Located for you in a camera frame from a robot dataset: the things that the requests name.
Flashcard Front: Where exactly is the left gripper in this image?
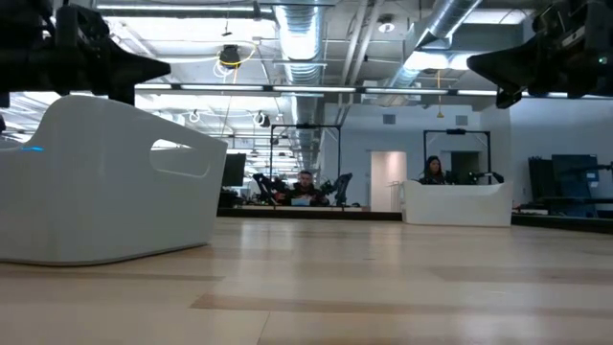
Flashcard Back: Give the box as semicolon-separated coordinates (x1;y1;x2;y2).
0;0;172;109

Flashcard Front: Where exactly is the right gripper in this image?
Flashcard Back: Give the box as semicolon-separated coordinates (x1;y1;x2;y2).
466;0;613;110

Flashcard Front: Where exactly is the grey plastic bin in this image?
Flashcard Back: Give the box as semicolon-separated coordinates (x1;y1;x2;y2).
0;94;229;266

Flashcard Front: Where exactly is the ceiling light bar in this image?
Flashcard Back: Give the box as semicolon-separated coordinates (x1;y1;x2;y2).
363;87;450;96
455;88;499;98
179;83;265;93
271;85;358;94

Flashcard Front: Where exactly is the yellow hanging pendant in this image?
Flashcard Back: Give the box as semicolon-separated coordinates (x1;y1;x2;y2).
434;69;445;120

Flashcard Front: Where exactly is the person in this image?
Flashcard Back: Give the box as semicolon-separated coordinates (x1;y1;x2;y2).
419;155;449;186
285;170;329;208

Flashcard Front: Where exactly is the dark equipment rack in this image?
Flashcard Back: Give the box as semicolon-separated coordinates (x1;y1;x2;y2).
526;152;613;218

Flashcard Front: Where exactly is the black monitor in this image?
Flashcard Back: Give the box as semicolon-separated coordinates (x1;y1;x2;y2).
221;152;248;189

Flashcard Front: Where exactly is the white door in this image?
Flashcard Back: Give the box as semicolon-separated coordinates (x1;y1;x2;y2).
370;150;408;213

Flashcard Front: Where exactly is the slanted silver ceiling duct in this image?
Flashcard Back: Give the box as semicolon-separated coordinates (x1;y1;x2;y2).
382;0;485;102

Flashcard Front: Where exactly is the black background rig frame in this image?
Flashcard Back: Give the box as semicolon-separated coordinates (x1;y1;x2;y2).
269;123;343;207
422;127;492;186

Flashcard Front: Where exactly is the ceiling reel yellow cable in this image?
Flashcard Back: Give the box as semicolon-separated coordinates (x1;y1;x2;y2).
213;40;260;81

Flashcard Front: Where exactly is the large silver ceiling duct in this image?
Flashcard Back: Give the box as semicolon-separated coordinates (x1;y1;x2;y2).
272;0;328;172

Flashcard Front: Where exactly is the black aluminium table frame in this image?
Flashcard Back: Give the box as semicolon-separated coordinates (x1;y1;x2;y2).
217;206;613;236

